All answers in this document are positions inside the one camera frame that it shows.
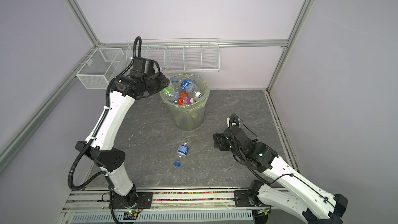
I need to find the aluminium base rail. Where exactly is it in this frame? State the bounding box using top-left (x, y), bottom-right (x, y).
top-left (62, 186), bottom-right (312, 215)

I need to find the long white wire basket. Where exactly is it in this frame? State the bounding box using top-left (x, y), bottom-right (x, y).
top-left (141, 38), bottom-right (220, 73)

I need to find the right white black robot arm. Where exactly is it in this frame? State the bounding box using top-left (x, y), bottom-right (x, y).
top-left (213, 114), bottom-right (348, 224)

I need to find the light green label bottle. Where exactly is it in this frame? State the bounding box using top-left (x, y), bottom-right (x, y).
top-left (162, 87), bottom-right (175, 97)

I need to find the green-lined mesh waste bin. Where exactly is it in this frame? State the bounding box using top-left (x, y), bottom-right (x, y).
top-left (160, 74), bottom-right (210, 131)

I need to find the small white mesh basket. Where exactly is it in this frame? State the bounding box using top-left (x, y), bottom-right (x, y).
top-left (76, 48), bottom-right (127, 90)

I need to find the red cap cola bottle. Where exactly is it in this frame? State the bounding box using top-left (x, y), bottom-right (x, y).
top-left (178, 92), bottom-right (189, 105)

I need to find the blue label bottle blue cap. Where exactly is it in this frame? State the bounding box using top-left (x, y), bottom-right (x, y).
top-left (174, 142), bottom-right (189, 167)

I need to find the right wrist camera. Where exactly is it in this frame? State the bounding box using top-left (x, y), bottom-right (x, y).
top-left (227, 114), bottom-right (239, 127)

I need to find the crushed light blue label bottle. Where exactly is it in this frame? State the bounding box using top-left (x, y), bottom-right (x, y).
top-left (172, 78), bottom-right (180, 95)

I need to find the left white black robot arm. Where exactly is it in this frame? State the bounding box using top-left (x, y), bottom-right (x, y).
top-left (67, 36), bottom-right (170, 208)

